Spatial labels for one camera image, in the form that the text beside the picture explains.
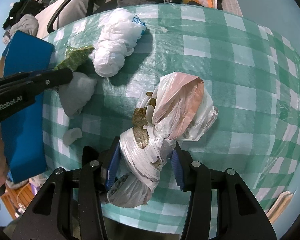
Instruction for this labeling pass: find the green scouring pad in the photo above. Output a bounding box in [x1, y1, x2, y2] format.
[54, 46, 95, 72]

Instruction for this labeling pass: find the white knotted plastic bag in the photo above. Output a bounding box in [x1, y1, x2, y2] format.
[90, 8, 146, 78]

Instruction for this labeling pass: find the pink white knotted bag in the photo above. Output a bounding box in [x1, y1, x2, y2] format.
[107, 72, 218, 208]

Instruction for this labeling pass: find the blue cardboard box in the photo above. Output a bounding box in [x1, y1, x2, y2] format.
[1, 31, 54, 183]

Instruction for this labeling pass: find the wooden board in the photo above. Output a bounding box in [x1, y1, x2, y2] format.
[267, 191, 294, 224]

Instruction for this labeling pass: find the grey sock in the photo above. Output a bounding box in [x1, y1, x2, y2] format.
[58, 72, 97, 118]

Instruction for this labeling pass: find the grey quilted jacket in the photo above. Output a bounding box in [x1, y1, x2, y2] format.
[2, 14, 39, 45]

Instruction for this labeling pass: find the black clothes pile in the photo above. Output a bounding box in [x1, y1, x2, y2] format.
[2, 0, 45, 30]

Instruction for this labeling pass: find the green checkered tablecloth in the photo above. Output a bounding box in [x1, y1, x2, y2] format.
[43, 4, 300, 211]

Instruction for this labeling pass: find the orange plastic bag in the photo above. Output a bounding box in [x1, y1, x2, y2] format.
[182, 0, 218, 9]

